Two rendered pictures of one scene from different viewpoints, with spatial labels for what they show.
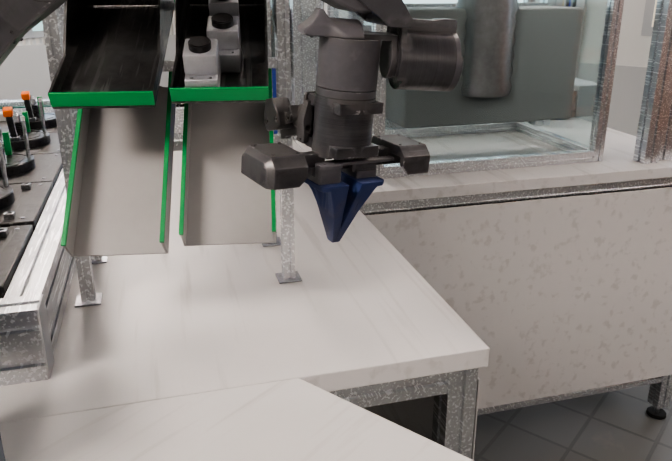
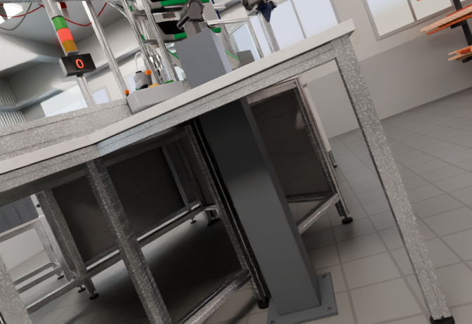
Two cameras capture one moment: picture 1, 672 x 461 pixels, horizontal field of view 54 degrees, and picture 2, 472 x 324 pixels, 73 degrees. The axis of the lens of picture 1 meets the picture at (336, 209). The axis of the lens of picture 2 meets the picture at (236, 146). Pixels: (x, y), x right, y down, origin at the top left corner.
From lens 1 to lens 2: 1.25 m
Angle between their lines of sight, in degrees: 29
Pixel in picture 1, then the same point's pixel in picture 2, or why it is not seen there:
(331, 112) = not seen: outside the picture
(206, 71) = (204, 26)
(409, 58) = not seen: outside the picture
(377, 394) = (283, 88)
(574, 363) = not seen: hidden behind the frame
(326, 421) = not seen: hidden behind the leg
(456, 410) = (300, 91)
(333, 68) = not seen: outside the picture
